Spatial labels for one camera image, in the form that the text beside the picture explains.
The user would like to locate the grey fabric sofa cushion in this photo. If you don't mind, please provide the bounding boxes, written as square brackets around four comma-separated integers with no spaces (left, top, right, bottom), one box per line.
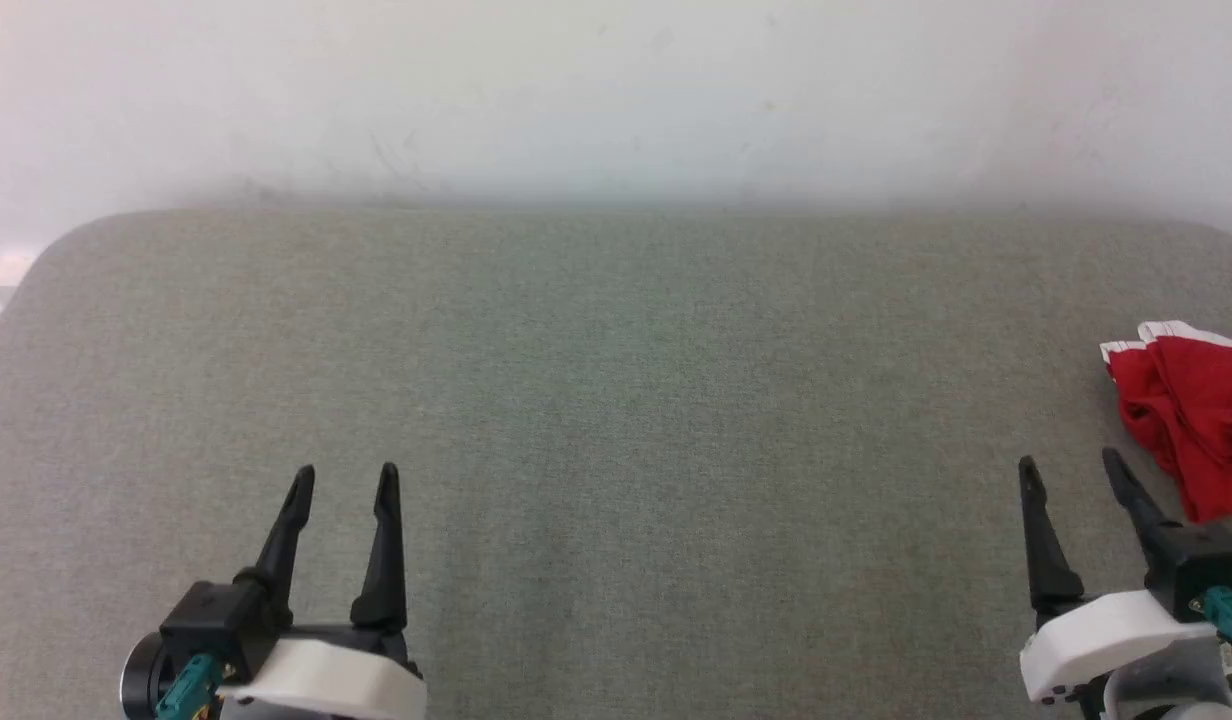
[0,205,1232,720]

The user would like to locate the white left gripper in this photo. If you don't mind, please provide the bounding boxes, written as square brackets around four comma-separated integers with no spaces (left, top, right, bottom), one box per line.
[215,461,428,720]

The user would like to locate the right cable with teal plug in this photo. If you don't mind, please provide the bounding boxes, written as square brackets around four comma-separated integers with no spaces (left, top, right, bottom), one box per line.
[1197,584,1232,667]

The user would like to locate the red shorts with white trim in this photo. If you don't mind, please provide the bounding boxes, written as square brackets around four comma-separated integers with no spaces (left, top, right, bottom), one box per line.
[1100,320,1232,525]

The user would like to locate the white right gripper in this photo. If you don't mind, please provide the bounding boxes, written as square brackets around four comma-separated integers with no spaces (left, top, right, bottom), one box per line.
[1018,446,1218,707]

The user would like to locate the small white box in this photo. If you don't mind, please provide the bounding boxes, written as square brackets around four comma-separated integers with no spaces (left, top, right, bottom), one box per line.
[0,248,39,323]

